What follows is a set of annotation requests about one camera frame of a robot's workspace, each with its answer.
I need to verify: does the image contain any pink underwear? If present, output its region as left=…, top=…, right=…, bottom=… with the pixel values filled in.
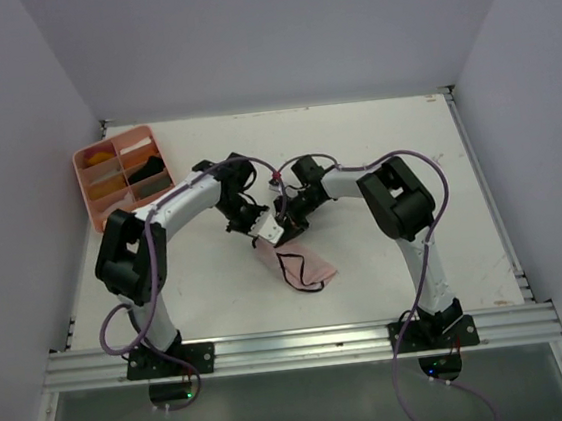
left=252, top=238, right=338, bottom=293

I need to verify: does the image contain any olive green underwear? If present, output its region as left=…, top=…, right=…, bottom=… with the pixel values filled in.
left=137, top=174, right=173, bottom=200

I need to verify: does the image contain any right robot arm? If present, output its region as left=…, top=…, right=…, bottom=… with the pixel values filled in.
left=274, top=150, right=464, bottom=350

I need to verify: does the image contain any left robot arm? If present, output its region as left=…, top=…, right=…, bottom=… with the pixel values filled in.
left=94, top=153, right=275, bottom=376

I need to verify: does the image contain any black rolled garment in tray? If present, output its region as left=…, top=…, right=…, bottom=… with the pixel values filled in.
left=127, top=155, right=165, bottom=185

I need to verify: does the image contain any white rolled garment in tray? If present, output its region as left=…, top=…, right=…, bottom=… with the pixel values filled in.
left=119, top=137, right=153, bottom=155

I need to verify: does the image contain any pink divided organizer tray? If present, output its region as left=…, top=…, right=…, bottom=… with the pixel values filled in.
left=72, top=125, right=175, bottom=233

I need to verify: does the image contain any orange rolled garment in tray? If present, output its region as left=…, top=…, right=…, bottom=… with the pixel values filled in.
left=88, top=177, right=127, bottom=201

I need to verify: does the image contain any yellow rolled garment in tray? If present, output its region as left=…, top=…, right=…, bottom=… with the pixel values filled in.
left=83, top=149, right=116, bottom=169

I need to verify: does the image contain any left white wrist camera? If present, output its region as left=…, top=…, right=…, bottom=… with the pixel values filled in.
left=249, top=212, right=284, bottom=246

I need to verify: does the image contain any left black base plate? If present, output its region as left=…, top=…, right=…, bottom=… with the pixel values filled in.
left=126, top=341, right=216, bottom=381

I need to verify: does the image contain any aluminium mounting rail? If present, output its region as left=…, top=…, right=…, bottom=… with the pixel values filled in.
left=42, top=303, right=562, bottom=394

